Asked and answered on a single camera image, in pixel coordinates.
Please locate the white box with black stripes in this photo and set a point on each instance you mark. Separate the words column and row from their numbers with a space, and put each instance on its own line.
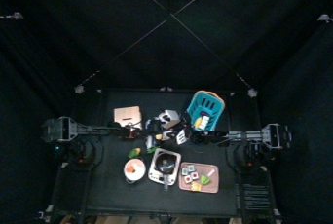
column 180, row 136

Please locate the black and white toy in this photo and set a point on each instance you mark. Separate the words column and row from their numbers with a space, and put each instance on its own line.
column 168, row 117

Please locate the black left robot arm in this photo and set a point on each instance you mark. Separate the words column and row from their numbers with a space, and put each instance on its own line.
column 88, row 130

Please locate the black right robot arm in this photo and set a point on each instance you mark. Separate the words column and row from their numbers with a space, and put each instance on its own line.
column 246, row 135

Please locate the teal basket with orange rim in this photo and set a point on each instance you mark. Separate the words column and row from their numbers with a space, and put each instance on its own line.
column 207, row 107

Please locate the yellow and white toy package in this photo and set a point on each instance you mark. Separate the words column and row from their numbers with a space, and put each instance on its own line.
column 200, row 122

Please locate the small bottle with green cap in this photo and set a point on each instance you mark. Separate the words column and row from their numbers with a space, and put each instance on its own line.
column 149, row 144

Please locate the brown cardboard box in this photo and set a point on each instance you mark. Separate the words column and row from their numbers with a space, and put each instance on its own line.
column 127, row 115

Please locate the black toy frying pan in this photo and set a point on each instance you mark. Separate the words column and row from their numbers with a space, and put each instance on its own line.
column 164, row 164

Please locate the toy sushi piece green centre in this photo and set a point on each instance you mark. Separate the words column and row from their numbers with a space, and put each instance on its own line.
column 191, row 168
column 184, row 171

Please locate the green and yellow toy corn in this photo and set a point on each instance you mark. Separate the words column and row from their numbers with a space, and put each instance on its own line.
column 133, row 152

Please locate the toy sushi piece red centre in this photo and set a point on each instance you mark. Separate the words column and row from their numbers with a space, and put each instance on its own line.
column 187, row 179
column 194, row 175

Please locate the white toy knife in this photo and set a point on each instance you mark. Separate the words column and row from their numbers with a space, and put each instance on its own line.
column 210, row 172

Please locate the white toy stove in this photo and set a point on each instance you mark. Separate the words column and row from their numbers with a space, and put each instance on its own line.
column 152, row 172

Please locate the green toy vegetable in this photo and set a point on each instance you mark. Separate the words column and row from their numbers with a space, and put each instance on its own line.
column 204, row 179

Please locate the white toy pot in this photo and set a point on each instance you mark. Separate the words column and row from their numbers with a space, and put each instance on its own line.
column 133, row 170

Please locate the orange toy food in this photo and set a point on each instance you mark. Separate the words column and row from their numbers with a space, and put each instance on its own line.
column 131, row 169

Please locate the yellow toy food piece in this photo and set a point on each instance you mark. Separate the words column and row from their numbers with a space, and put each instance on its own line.
column 195, row 187

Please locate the pink cutting board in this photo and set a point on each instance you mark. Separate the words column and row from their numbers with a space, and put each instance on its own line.
column 212, row 187

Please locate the white text label sticker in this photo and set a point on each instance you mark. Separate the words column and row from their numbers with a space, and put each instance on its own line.
column 255, row 196

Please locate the metal frame corner bracket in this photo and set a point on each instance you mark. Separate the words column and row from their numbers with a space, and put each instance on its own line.
column 14, row 16
column 323, row 17
column 251, row 92
column 79, row 88

